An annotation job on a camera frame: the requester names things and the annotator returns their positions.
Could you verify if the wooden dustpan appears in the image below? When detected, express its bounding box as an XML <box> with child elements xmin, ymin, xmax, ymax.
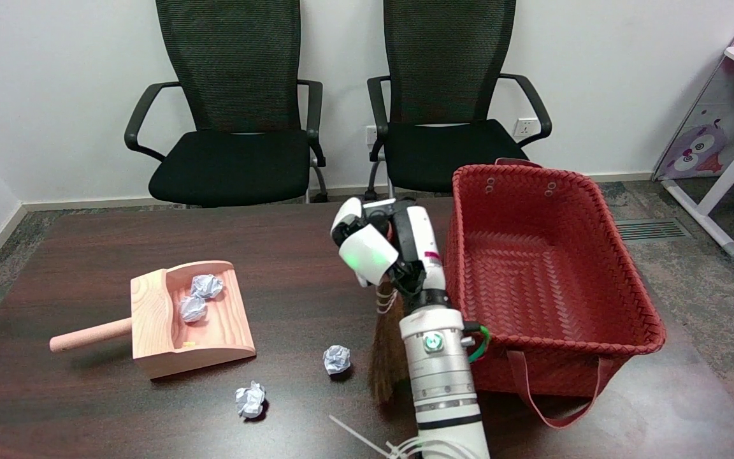
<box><xmin>49</xmin><ymin>260</ymin><xmax>257</xmax><ymax>381</ymax></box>

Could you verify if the pink owl print shelf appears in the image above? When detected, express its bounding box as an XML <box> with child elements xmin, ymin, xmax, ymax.
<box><xmin>657</xmin><ymin>0</ymin><xmax>734</xmax><ymax>180</ymax></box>

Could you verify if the red woven basket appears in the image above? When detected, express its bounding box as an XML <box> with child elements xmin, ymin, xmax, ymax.
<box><xmin>442</xmin><ymin>158</ymin><xmax>667</xmax><ymax>429</ymax></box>

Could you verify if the thin green wire loop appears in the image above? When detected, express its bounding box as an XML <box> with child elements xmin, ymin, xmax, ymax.
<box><xmin>466</xmin><ymin>324</ymin><xmax>492</xmax><ymax>364</ymax></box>

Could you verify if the brown straw hand broom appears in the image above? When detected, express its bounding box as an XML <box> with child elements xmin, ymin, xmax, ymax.
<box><xmin>367</xmin><ymin>280</ymin><xmax>409</xmax><ymax>404</ymax></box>

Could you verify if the black mesh office chair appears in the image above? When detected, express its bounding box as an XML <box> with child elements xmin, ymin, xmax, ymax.
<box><xmin>124</xmin><ymin>0</ymin><xmax>329</xmax><ymax>208</ymax></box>
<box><xmin>366</xmin><ymin>0</ymin><xmax>552</xmax><ymax>201</ymax></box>

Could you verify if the white zip tie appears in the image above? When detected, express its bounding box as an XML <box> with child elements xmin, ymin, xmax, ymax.
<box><xmin>329</xmin><ymin>414</ymin><xmax>419</xmax><ymax>459</ymax></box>

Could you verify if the floor vent grille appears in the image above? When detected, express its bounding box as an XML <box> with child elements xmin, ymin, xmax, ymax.
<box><xmin>619</xmin><ymin>219</ymin><xmax>686</xmax><ymax>241</ymax></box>

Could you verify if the white paper ball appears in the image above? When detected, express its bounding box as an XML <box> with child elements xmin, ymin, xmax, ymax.
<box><xmin>234</xmin><ymin>381</ymin><xmax>268</xmax><ymax>420</ymax></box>
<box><xmin>191</xmin><ymin>273</ymin><xmax>224</xmax><ymax>300</ymax></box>
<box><xmin>179</xmin><ymin>296</ymin><xmax>208</xmax><ymax>323</ymax></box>
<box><xmin>322</xmin><ymin>345</ymin><xmax>352</xmax><ymax>376</ymax></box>

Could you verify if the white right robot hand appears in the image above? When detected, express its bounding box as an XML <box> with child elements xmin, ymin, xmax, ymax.
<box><xmin>331</xmin><ymin>196</ymin><xmax>450</xmax><ymax>303</ymax></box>

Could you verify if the white desk leg frame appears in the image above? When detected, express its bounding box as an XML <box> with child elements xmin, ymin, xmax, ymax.
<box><xmin>662</xmin><ymin>112</ymin><xmax>734</xmax><ymax>259</ymax></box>

